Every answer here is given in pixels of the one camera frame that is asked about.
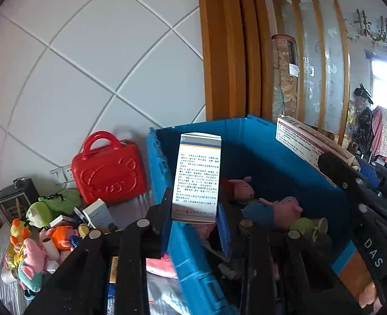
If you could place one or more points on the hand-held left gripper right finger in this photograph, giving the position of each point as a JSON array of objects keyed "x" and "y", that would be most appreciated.
[{"x": 224, "y": 233}]

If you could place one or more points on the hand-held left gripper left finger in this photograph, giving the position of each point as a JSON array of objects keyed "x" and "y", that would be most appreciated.
[{"x": 165, "y": 216}]

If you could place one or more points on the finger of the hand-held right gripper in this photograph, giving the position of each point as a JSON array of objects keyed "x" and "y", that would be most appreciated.
[
  {"x": 369, "y": 171},
  {"x": 336, "y": 169}
]

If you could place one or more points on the pink white medicine box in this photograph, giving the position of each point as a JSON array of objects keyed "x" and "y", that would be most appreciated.
[{"x": 308, "y": 141}]

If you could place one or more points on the blue plastic crate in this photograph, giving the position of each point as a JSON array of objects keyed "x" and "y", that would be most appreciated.
[{"x": 262, "y": 144}]

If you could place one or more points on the person's right hand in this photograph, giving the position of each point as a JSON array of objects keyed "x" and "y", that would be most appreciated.
[{"x": 368, "y": 295}]

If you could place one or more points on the pig plush red dress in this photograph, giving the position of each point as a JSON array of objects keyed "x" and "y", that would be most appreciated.
[{"x": 242, "y": 188}]

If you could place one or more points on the red packet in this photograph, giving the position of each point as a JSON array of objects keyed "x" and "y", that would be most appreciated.
[{"x": 160, "y": 266}]

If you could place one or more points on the black hanging garment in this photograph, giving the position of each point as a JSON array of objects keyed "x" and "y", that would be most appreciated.
[{"x": 364, "y": 115}]

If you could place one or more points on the pig plush blue dress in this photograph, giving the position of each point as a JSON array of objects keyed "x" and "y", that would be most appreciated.
[{"x": 285, "y": 211}]

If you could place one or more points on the olive green plush toy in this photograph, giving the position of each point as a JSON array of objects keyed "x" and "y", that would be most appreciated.
[{"x": 306, "y": 226}]

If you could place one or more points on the white grey carton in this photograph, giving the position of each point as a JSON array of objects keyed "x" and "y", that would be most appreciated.
[{"x": 98, "y": 213}]

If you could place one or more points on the red toy suitcase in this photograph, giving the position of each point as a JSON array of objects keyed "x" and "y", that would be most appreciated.
[{"x": 108, "y": 177}]

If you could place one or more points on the brown patterned rolled carpet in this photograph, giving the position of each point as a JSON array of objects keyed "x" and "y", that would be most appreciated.
[{"x": 285, "y": 98}]

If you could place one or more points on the small blue toy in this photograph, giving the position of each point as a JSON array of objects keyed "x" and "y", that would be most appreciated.
[{"x": 75, "y": 241}]

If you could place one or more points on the flat white box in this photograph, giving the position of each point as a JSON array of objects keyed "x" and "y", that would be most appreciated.
[{"x": 62, "y": 220}]

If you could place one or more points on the orange plush toy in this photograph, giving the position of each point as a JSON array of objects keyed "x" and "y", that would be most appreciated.
[{"x": 62, "y": 238}]

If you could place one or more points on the wooden partition frosted glass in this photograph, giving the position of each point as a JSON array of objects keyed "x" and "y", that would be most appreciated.
[{"x": 318, "y": 55}]

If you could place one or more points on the pink white bottle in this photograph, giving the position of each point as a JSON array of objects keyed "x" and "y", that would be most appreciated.
[{"x": 51, "y": 247}]

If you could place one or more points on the pig plush teal dress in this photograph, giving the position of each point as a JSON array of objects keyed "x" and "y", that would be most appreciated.
[{"x": 33, "y": 259}]

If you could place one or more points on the hanging vine decoration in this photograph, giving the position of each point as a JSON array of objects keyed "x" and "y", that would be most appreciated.
[{"x": 377, "y": 29}]

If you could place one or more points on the orange yellow duck plush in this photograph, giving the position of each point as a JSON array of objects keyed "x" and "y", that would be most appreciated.
[{"x": 18, "y": 233}]

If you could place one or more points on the dark framed box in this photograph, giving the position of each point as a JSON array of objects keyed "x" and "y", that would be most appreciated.
[{"x": 13, "y": 203}]

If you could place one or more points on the wooden pillar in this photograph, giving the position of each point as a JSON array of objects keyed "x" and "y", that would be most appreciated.
[{"x": 223, "y": 55}]

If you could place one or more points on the white wall socket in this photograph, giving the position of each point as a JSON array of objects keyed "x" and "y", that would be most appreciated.
[{"x": 62, "y": 173}]

